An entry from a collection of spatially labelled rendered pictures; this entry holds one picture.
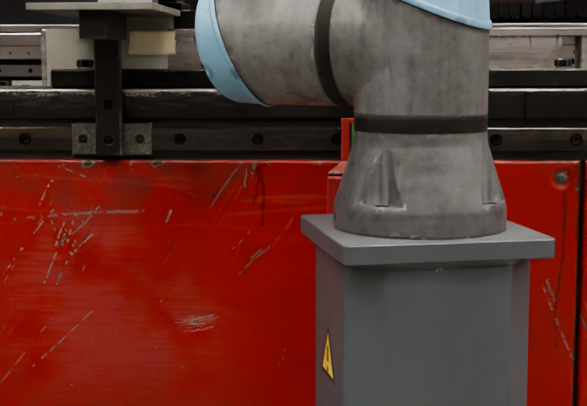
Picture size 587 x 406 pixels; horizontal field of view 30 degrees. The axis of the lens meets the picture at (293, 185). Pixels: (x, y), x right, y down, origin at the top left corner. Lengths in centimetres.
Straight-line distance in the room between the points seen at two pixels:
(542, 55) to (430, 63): 93
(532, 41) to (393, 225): 96
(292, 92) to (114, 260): 82
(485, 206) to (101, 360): 98
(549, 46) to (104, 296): 81
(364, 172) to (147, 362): 91
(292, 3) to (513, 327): 33
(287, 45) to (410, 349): 28
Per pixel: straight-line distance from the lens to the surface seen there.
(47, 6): 160
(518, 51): 182
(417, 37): 90
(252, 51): 97
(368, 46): 92
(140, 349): 177
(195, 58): 181
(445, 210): 90
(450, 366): 92
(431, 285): 90
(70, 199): 174
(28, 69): 213
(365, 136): 93
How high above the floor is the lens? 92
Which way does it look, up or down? 7 degrees down
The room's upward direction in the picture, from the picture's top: straight up
